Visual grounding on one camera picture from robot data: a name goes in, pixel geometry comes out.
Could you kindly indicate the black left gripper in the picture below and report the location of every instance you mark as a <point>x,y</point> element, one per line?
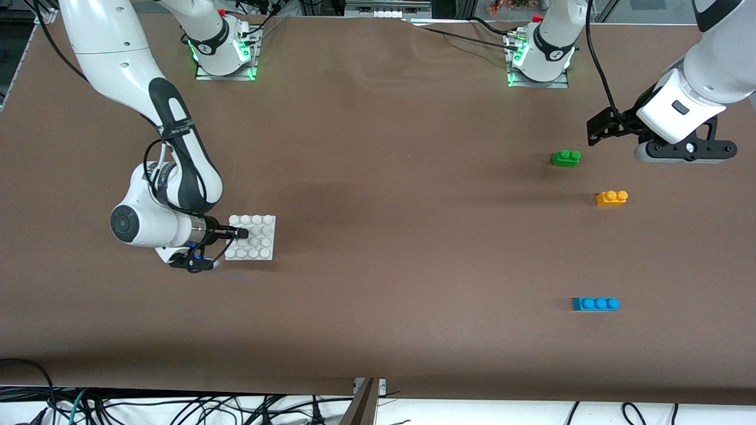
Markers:
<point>626,123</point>

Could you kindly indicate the green two-stud block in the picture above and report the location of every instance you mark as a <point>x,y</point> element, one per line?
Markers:
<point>566,159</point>

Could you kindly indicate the white power strip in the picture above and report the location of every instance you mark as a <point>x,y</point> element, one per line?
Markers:
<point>384,12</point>

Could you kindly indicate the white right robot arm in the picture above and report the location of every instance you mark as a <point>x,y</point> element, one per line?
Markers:
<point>118,59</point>

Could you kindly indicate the yellow two-stud block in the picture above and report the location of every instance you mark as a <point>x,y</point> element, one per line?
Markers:
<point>608,199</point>

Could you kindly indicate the aluminium camera post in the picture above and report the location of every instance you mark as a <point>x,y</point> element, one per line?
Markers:
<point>365,407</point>

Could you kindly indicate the blue three-stud block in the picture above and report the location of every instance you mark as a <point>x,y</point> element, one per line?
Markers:
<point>593,304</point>

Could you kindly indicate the brown table cover sheet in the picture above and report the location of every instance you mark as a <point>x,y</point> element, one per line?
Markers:
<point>472,265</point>

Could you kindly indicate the white studded base plate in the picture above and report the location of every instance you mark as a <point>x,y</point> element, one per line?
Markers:
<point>260,242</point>

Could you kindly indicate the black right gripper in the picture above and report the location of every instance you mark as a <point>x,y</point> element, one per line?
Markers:
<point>219,233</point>

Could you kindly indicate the aluminium frame corner bracket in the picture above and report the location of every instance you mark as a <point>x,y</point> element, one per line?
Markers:
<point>46,16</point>

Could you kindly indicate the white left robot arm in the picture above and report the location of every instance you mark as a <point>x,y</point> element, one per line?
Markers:
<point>717,65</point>

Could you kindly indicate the colourful small parts pile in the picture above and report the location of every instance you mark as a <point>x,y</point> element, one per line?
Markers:
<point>502,6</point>

